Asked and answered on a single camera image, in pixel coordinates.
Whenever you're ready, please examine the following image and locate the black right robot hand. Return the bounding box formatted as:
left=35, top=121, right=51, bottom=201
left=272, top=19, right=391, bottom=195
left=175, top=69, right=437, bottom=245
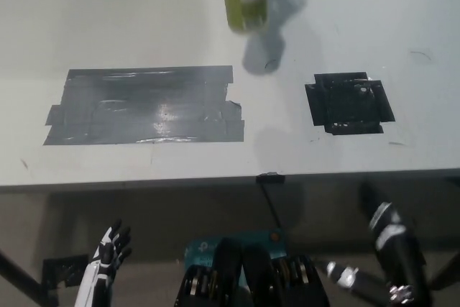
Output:
left=359, top=180, right=411, bottom=250

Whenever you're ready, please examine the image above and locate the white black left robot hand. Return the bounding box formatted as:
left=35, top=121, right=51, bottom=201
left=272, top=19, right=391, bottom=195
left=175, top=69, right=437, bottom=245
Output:
left=88, top=218, right=133, bottom=280

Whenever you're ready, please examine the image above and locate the black teal robot torso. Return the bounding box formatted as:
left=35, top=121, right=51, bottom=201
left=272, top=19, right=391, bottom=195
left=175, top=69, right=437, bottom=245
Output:
left=174, top=228, right=332, bottom=307

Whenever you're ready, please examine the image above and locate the black metal table leg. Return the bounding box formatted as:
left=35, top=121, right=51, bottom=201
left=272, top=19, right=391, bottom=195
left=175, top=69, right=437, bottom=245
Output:
left=0, top=248, right=59, bottom=307

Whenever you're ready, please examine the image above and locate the square black tape patch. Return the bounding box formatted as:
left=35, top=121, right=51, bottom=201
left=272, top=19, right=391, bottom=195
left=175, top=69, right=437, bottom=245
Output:
left=304, top=71, right=397, bottom=136

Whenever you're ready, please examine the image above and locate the small black edge clip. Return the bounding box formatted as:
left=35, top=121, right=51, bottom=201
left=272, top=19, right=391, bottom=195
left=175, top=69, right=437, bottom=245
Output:
left=255, top=173, right=286, bottom=183

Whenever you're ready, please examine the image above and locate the large grey tape patch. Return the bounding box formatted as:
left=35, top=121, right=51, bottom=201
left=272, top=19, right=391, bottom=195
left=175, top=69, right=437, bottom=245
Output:
left=42, top=65, right=246, bottom=147

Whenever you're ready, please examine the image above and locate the thin black cable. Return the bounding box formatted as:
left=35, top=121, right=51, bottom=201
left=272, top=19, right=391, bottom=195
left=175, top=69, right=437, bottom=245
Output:
left=261, top=180, right=283, bottom=230

